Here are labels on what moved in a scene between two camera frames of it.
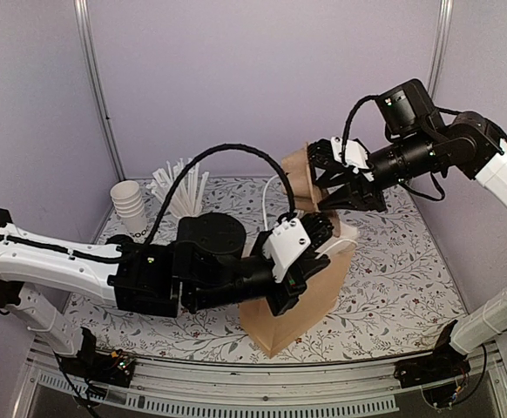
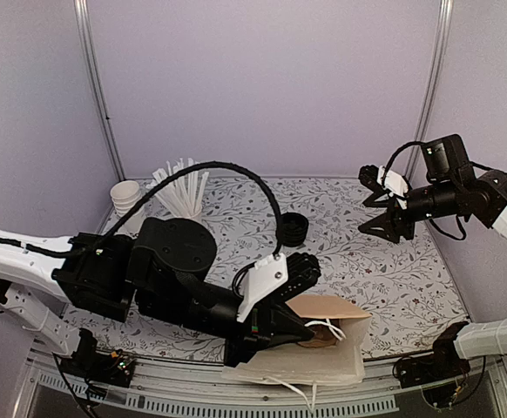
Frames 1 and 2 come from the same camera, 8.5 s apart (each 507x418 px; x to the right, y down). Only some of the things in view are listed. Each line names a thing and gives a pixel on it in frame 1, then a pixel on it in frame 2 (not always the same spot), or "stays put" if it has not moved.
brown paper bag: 271,332 to 334,354
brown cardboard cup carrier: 300,179 to 323,337
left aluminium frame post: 82,11 stays put
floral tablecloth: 395,294 stays put
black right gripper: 354,197 to 390,220
